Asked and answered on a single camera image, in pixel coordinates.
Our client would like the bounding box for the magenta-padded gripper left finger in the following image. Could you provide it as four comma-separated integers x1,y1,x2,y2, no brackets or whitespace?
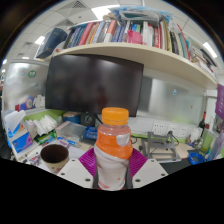
57,147,99,190

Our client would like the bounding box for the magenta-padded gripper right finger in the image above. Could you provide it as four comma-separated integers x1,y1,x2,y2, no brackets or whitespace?
128,148,169,190

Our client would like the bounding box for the orange-capped drink bottle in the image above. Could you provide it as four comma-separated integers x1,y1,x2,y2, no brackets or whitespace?
94,107,134,191

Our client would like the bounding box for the purple water bottle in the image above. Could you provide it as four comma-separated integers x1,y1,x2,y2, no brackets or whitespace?
207,129,224,163

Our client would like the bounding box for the white paper sheet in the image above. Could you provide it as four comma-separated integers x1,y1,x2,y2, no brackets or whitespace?
68,145,87,160

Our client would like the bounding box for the patterned ceramic mug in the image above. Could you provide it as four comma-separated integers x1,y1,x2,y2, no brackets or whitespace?
39,143,70,174

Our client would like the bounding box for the grey metal laptop stand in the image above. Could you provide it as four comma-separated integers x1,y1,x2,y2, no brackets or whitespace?
139,130,178,163

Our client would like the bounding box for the black desk mat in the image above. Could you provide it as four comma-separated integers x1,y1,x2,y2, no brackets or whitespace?
161,158,198,175

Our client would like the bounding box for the small blue box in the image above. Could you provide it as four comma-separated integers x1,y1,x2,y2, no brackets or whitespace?
82,126,99,141

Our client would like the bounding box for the clear plastic box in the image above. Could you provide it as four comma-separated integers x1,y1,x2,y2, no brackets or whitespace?
54,120,88,143

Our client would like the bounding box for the blue round container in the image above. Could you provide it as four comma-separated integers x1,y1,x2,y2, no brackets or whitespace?
62,111,82,125

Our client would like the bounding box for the white napkin stack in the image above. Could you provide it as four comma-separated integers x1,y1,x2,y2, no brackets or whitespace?
33,114,58,136

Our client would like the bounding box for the blue tissue box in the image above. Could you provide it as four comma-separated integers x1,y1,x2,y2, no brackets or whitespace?
3,109,34,154

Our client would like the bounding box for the black computer monitor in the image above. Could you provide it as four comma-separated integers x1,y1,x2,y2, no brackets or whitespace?
44,54,145,128

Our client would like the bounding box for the purple hanging banner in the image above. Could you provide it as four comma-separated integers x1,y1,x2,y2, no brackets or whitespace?
214,83,224,121

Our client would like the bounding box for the white wall socket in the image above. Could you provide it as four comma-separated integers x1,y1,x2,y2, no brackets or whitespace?
167,124,179,136
178,126,189,138
151,122,168,136

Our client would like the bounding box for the coiled blue cable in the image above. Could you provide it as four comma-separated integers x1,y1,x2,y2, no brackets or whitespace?
187,149,206,166

